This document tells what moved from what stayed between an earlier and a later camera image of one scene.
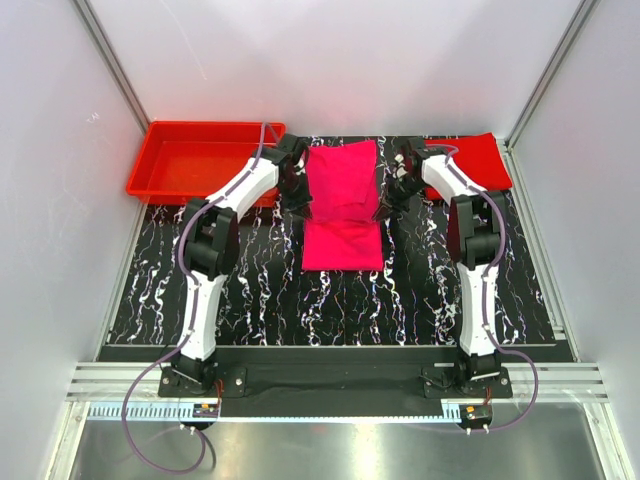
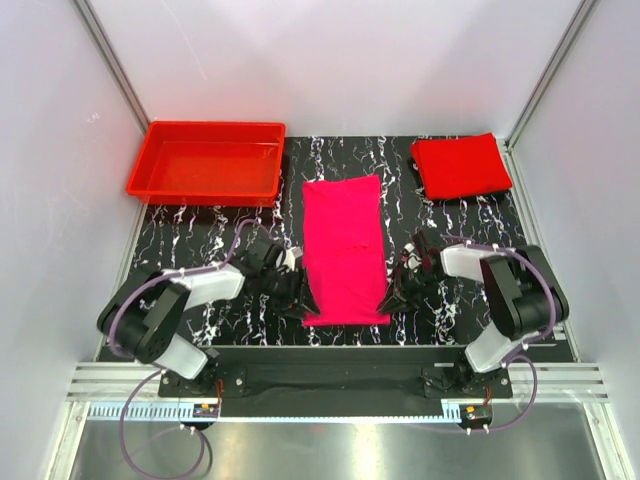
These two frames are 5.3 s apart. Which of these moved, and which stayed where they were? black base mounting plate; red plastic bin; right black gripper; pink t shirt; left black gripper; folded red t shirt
Moved: left black gripper; pink t shirt; right black gripper
Stayed: red plastic bin; black base mounting plate; folded red t shirt
